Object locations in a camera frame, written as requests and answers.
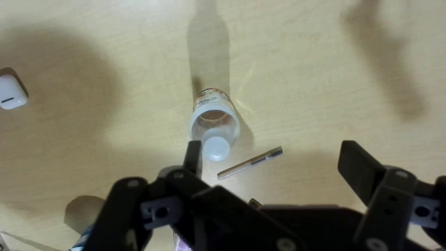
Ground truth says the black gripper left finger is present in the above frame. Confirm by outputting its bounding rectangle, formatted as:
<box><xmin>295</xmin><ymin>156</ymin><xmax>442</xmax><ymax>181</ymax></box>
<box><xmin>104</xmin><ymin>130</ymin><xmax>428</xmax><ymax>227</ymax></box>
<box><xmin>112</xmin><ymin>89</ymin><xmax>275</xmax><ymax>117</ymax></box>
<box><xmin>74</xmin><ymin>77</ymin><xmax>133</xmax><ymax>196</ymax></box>
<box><xmin>86</xmin><ymin>141</ymin><xmax>205</xmax><ymax>251</ymax></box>

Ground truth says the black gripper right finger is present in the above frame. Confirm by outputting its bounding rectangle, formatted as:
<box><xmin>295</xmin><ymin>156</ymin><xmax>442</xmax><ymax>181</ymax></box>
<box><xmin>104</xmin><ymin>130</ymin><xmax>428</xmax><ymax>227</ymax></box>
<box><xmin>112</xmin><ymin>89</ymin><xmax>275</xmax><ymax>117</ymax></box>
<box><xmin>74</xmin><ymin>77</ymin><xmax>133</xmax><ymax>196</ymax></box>
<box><xmin>338</xmin><ymin>141</ymin><xmax>446</xmax><ymax>251</ymax></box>

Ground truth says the clear plastic bottle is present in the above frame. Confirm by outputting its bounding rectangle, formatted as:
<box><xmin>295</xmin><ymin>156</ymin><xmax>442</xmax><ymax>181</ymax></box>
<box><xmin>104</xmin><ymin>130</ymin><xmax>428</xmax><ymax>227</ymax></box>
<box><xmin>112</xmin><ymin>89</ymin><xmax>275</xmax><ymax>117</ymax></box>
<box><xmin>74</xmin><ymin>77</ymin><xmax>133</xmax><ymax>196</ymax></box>
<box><xmin>190</xmin><ymin>88</ymin><xmax>242</xmax><ymax>162</ymax></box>

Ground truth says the thin metal pen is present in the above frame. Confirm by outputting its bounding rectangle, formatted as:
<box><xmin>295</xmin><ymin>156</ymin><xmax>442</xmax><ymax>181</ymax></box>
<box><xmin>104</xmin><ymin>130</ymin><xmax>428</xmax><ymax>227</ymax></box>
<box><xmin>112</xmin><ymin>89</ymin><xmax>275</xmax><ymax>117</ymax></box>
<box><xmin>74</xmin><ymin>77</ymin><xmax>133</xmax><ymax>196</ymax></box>
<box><xmin>218</xmin><ymin>146</ymin><xmax>283</xmax><ymax>178</ymax></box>

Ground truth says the small white earbuds case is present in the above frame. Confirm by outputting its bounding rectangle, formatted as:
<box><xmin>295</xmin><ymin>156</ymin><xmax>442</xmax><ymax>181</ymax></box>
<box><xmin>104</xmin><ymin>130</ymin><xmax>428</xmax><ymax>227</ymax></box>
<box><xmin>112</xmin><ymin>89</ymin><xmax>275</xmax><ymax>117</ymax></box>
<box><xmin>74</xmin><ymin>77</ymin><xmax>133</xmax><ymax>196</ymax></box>
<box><xmin>0</xmin><ymin>68</ymin><xmax>30</xmax><ymax>110</ymax></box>

